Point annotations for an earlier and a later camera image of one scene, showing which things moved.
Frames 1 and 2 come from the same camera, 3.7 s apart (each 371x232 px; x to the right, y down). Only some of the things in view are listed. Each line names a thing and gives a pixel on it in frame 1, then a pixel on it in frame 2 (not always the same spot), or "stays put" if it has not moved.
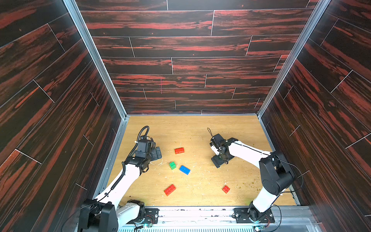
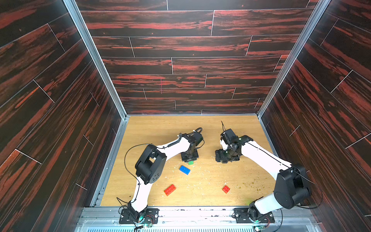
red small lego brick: (225, 189) stays put
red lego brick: (170, 190) stays put
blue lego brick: (184, 169) stays put
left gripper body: (147, 158) to (194, 149)
